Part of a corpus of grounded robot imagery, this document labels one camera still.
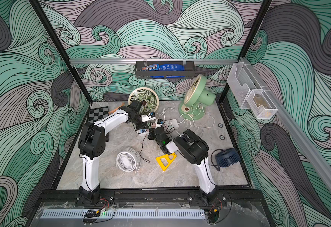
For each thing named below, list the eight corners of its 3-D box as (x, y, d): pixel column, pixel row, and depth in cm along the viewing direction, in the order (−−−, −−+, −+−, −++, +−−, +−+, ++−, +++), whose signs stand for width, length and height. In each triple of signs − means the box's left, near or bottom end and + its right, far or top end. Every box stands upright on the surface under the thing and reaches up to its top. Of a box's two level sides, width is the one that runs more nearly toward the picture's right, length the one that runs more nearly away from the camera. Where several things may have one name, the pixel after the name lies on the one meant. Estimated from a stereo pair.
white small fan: (118, 169, 86) (112, 160, 76) (128, 153, 92) (124, 144, 82) (134, 177, 82) (130, 170, 72) (144, 161, 89) (141, 152, 79)
